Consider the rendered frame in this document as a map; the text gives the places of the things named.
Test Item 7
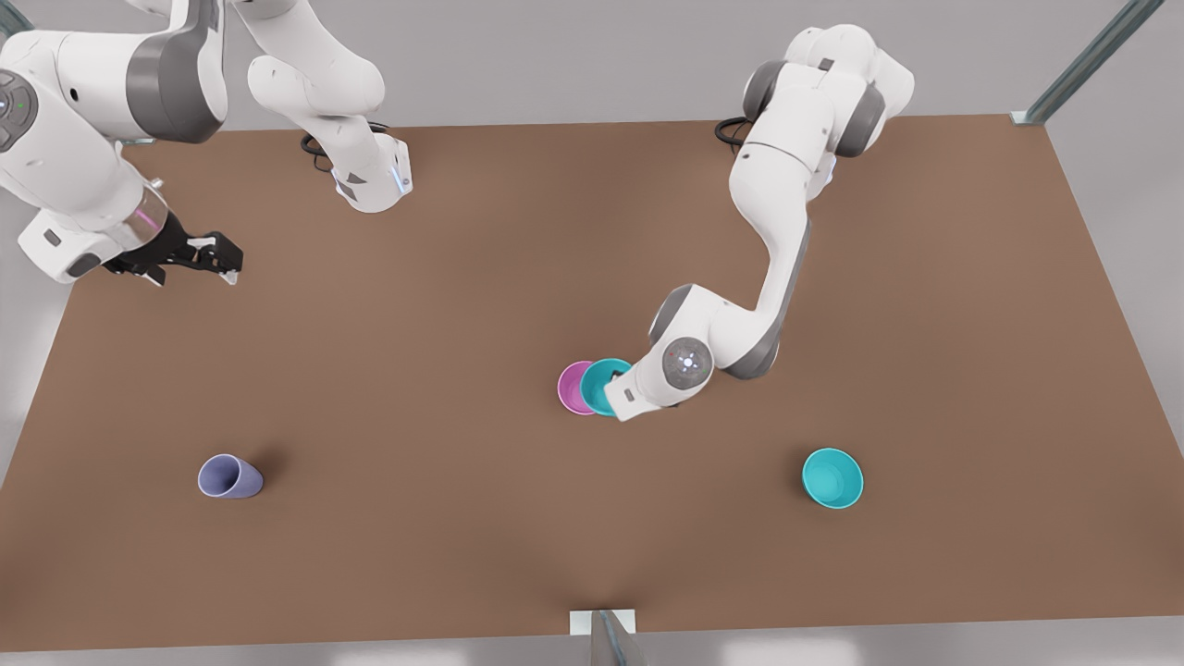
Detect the teal blue bowl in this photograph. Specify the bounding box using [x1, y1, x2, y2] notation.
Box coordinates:
[581, 358, 635, 418]
[801, 448, 865, 511]

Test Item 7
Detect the pink bowl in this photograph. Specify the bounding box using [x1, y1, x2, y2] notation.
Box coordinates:
[557, 361, 598, 416]

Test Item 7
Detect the lavender purple cup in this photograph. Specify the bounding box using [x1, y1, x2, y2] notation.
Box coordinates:
[197, 453, 265, 500]

